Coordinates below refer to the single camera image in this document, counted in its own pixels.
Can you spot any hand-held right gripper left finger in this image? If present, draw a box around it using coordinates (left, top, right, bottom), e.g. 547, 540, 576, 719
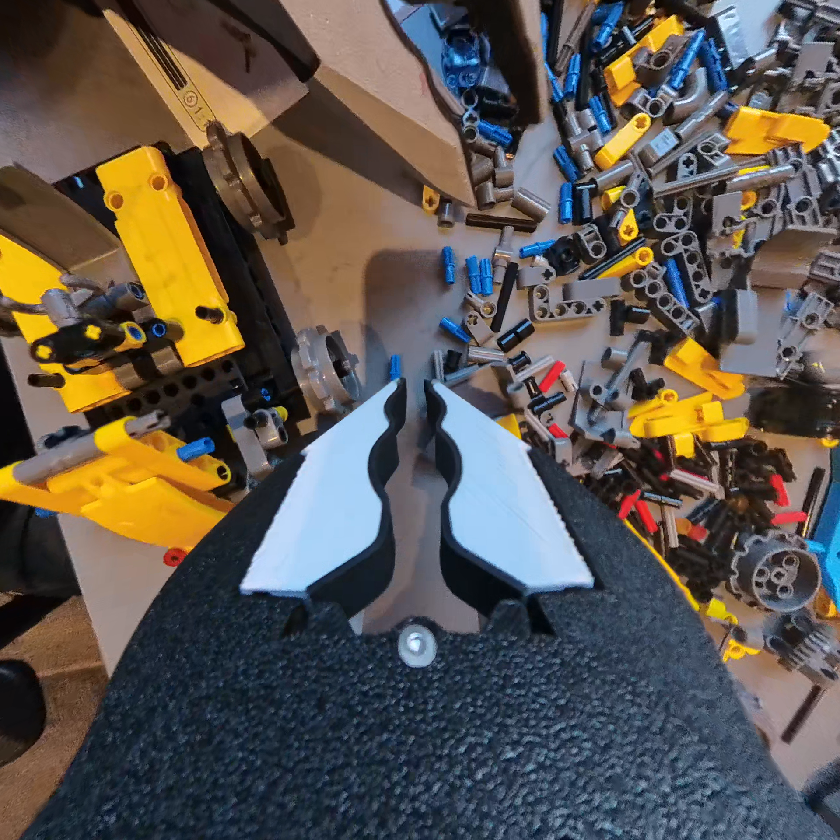
239, 378, 408, 598

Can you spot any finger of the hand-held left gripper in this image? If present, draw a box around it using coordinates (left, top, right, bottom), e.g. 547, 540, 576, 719
281, 0, 478, 207
453, 0, 551, 127

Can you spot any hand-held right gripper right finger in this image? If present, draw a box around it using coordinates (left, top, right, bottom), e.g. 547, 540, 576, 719
423, 381, 595, 596

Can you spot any pile of small building pieces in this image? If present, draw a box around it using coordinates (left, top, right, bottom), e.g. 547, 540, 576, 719
420, 0, 840, 664

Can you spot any white instruction booklet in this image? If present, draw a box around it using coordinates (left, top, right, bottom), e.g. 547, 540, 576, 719
101, 0, 311, 153

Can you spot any yellow toy vehicle model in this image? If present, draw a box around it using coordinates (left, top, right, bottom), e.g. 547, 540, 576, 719
0, 121, 362, 568

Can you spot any grey spoked toy wheel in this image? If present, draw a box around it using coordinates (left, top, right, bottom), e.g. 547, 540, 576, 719
728, 528, 823, 611

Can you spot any blue curved toy panel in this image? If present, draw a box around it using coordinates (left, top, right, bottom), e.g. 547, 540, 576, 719
806, 446, 840, 595

